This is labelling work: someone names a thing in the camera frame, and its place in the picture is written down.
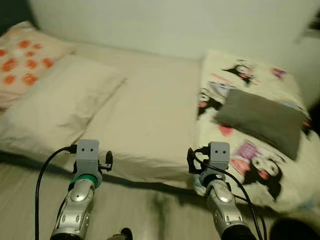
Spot white pillow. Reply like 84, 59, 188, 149
0, 54, 127, 156

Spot pink pillow with orange print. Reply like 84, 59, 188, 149
0, 21, 76, 111

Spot bed with cream sheet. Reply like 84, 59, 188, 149
0, 42, 211, 190

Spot grey cushion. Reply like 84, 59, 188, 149
214, 89, 308, 161

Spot cream cartoon print blanket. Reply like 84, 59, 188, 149
192, 49, 320, 213

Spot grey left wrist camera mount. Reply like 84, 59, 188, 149
74, 139, 101, 175

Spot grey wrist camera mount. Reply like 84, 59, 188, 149
74, 139, 101, 175
207, 141, 231, 173

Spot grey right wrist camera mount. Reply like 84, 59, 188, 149
207, 141, 231, 173

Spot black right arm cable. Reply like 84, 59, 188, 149
192, 145, 268, 240

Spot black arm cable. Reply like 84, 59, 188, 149
34, 145, 78, 240
192, 145, 268, 240

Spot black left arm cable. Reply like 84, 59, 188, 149
34, 145, 78, 240

